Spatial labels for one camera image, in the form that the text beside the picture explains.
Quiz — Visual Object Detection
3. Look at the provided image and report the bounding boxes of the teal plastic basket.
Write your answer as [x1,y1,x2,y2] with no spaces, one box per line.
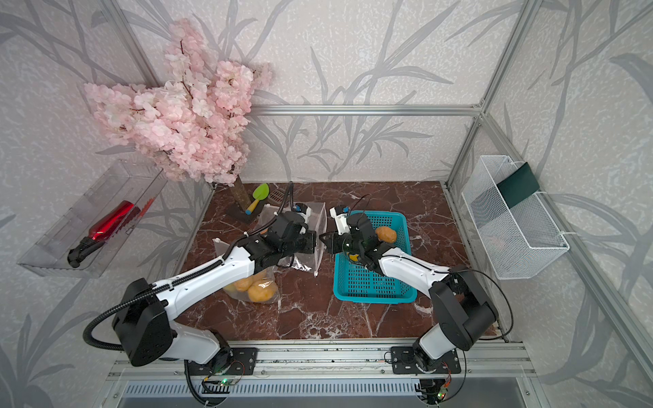
[333,211,418,304]

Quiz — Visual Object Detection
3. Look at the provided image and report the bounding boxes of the white wire mesh basket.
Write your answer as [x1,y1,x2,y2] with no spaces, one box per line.
[463,156,570,281]

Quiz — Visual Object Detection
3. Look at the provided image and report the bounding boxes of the red black hair dryer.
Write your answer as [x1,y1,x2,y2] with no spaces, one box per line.
[67,201,141,268]

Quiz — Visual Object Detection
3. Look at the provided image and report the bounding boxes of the yellow potato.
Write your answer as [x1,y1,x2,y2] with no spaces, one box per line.
[248,280,278,303]

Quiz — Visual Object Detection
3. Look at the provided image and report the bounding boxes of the clear dotted zipper bag front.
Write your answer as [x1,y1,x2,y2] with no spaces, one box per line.
[213,238,280,304]

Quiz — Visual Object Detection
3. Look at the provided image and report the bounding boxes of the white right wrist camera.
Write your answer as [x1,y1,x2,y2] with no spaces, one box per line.
[329,205,350,236]

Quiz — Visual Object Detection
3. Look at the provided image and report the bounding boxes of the artificial pink blossom tree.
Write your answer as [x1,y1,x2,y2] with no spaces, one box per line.
[84,19,272,187]

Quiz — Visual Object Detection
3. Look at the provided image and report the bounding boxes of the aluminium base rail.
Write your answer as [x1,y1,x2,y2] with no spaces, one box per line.
[106,337,537,381]

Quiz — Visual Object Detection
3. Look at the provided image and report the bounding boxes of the beige slotted spatula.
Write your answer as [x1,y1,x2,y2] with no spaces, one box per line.
[268,189,288,206]

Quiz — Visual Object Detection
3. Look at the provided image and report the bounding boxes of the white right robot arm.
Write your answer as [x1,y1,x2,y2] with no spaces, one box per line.
[320,206,499,371]

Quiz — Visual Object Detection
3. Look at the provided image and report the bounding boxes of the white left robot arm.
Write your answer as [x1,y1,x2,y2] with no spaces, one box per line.
[83,184,316,367]

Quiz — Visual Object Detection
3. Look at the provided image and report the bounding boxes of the clear dotted zipper bag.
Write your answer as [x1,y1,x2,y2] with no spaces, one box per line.
[213,238,280,304]
[292,202,328,277]
[255,204,287,235]

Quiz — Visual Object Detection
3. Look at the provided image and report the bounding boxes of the black square tree base plate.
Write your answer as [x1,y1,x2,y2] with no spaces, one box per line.
[225,200,267,224]

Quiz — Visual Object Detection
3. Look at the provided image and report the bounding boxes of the clear acrylic wall shelf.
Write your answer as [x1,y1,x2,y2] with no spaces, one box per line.
[18,160,167,278]

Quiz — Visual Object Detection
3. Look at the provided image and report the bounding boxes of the green toy shovel yellow handle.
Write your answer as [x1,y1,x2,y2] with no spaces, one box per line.
[245,184,270,215]

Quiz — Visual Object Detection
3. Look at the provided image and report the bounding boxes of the clear dotted zipper bag back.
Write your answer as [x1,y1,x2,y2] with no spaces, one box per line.
[292,202,328,277]

